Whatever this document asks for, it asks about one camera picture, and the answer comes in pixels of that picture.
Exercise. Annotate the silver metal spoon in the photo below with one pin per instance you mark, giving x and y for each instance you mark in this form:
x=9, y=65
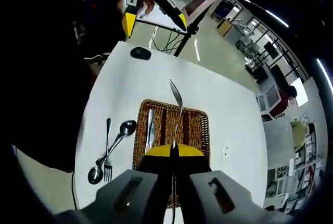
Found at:
x=128, y=127
x=95, y=175

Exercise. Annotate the yellow front cabinet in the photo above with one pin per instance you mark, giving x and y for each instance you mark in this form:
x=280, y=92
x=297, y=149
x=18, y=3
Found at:
x=225, y=26

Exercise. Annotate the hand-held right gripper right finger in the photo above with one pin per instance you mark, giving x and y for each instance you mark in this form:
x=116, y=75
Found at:
x=192, y=182

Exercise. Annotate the shelving unit with white boxes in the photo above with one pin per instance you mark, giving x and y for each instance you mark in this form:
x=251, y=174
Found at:
x=307, y=172

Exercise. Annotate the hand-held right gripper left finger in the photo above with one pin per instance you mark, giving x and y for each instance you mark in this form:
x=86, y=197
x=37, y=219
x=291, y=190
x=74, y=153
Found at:
x=153, y=182

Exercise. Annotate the brown wicker utensil storage tray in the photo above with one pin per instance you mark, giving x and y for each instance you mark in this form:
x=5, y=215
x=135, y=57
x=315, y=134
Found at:
x=192, y=130

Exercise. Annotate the black computer mouse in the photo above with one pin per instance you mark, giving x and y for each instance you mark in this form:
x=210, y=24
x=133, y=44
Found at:
x=140, y=52

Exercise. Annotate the bright white display screen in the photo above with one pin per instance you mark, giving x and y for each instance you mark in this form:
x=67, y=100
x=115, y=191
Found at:
x=300, y=92

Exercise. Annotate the black tripod pole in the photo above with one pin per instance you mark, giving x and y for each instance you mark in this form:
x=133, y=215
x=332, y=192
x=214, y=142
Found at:
x=192, y=30

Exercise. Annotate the silver metal knife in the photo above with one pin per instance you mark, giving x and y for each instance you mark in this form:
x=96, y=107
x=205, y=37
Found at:
x=154, y=130
x=149, y=130

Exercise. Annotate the person's dark clothed torso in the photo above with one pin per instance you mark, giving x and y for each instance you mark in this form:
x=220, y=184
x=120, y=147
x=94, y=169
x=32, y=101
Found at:
x=52, y=78

